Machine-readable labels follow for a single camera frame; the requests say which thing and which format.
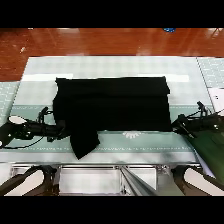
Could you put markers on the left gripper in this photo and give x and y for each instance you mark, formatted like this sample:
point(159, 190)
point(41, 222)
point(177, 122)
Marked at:
point(59, 130)

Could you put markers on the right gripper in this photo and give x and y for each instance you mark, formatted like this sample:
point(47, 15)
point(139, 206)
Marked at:
point(181, 126)

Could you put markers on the black T-shirt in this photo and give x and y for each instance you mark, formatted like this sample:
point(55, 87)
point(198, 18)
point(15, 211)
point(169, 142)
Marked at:
point(113, 103)

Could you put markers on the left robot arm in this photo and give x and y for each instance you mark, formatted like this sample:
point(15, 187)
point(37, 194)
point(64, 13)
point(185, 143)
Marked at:
point(23, 128)

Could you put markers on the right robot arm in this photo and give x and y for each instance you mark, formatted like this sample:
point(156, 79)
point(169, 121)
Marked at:
point(206, 124)

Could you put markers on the dark green garment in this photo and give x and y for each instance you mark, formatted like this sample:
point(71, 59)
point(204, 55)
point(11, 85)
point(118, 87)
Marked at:
point(210, 150)

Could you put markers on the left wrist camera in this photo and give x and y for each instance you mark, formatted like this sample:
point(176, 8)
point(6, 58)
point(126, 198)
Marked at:
point(44, 113)

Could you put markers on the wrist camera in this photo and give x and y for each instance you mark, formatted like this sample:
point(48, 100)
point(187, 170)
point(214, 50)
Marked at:
point(201, 108)
point(44, 113)

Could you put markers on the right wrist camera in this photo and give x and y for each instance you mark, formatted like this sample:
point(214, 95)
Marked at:
point(201, 108)

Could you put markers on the silver frame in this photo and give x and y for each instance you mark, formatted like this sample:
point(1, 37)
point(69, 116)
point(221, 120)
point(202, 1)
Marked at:
point(106, 176)

